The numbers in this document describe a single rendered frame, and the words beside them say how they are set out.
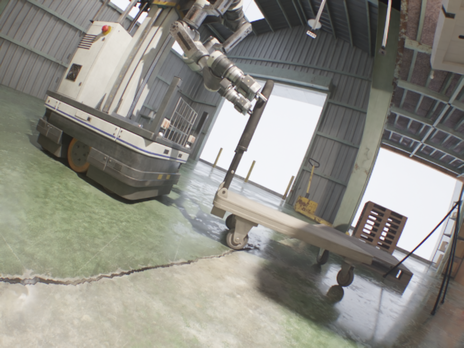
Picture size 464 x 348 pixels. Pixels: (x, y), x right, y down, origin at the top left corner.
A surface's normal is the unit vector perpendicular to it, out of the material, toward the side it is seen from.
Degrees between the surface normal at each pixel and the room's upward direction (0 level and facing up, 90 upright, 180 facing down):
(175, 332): 0
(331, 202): 90
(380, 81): 90
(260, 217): 90
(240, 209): 90
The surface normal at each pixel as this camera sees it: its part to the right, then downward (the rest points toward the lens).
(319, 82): -0.49, -0.18
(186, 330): 0.39, -0.92
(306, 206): 0.33, 0.17
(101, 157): -0.11, -0.02
